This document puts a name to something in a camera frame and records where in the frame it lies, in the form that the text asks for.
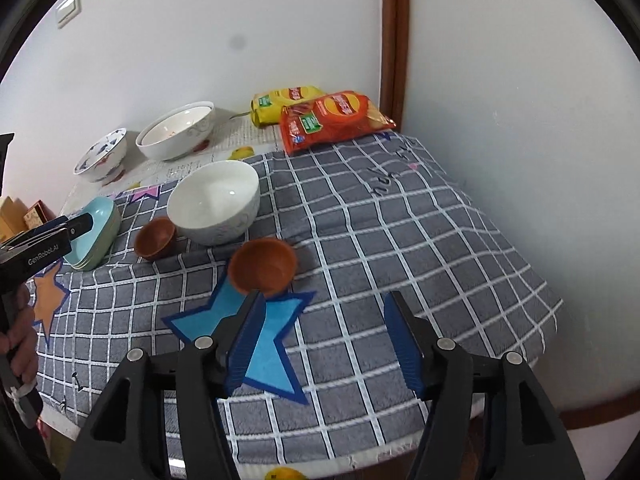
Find small brown bowl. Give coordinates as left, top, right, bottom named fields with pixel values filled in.
left=133, top=217, right=177, bottom=261
left=228, top=238, right=298, bottom=299

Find brown wooden door frame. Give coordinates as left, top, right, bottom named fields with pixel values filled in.
left=379, top=0, right=412, bottom=133

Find teal plates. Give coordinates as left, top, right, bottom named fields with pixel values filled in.
left=64, top=197, right=122, bottom=261

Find red patterned box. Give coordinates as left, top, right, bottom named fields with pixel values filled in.
left=24, top=201, right=55, bottom=233

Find white printed tablecloth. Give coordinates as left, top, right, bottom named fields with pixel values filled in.
left=37, top=110, right=421, bottom=480

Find plain white bowl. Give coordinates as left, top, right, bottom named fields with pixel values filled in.
left=166, top=161, right=261, bottom=247

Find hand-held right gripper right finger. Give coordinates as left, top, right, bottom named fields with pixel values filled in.
left=382, top=290, right=586, bottom=480

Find person's left hand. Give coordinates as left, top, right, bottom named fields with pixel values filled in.
left=0, top=284, right=40, bottom=386

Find cream fruit printed bowl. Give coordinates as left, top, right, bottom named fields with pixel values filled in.
left=140, top=106, right=210, bottom=145

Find grey checked cloth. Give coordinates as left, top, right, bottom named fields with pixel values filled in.
left=25, top=130, right=565, bottom=476

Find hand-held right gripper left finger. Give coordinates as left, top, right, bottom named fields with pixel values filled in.
left=62, top=290, right=268, bottom=480

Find white light switch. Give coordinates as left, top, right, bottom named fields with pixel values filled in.
left=55, top=0, right=82, bottom=30

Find blue crane patterned bowl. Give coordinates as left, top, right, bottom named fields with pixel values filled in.
left=73, top=128, right=128, bottom=184

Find red chip bag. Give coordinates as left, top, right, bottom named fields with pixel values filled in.
left=279, top=91, right=398, bottom=156

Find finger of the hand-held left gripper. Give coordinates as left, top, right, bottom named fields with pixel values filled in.
left=10, top=216, right=68, bottom=241
left=0, top=213, right=94, bottom=252

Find brown baseboard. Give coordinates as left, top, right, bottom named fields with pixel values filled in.
left=557, top=392, right=640, bottom=431

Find large white bowl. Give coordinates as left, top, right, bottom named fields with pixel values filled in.
left=135, top=101, right=216, bottom=162

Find green square plate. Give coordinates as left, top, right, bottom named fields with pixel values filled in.
left=70, top=220, right=122, bottom=272

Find yellow chip bag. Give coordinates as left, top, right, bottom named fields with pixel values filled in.
left=250, top=85, right=326, bottom=127

